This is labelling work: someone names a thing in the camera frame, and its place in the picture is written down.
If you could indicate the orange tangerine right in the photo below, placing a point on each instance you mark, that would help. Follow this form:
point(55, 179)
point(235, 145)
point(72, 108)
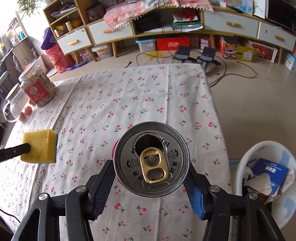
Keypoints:
point(28, 111)

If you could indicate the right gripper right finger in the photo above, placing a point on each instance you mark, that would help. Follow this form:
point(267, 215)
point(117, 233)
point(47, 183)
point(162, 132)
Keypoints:
point(213, 204)

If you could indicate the white snack wrapper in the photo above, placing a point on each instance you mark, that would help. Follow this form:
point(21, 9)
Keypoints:
point(290, 179)

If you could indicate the long tv cabinet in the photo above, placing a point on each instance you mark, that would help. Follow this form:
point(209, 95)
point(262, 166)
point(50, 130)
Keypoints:
point(74, 30)

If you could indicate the grey handheld device left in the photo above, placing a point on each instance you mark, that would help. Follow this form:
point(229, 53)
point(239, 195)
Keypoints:
point(182, 54)

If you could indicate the seed jar red label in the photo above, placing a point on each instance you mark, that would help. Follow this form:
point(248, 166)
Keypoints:
point(36, 85)

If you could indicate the pink cloth on cabinet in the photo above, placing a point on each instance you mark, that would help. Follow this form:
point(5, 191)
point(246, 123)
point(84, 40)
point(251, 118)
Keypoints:
point(121, 14)

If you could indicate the white trash bin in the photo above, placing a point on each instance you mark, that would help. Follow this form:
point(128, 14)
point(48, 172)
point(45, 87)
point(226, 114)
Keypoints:
point(283, 208)

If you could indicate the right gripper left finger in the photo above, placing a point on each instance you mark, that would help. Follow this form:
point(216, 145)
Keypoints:
point(86, 203)

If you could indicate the yellow green sponge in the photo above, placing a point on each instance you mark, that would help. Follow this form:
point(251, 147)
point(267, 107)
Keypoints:
point(43, 145)

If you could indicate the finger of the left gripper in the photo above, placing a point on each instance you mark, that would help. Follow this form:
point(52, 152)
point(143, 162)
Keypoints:
point(10, 153)

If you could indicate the lion dance cardboard box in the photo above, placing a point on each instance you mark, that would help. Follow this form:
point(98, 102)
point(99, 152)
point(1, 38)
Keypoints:
point(233, 49)

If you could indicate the blue carton in bin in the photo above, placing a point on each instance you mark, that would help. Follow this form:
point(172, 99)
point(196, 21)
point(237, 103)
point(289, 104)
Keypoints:
point(267, 177)

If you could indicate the red gift box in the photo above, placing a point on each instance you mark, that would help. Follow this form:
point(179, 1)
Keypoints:
point(169, 44)

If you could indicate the crushed red soda can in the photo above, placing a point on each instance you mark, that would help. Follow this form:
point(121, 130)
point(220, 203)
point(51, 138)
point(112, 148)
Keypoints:
point(151, 159)

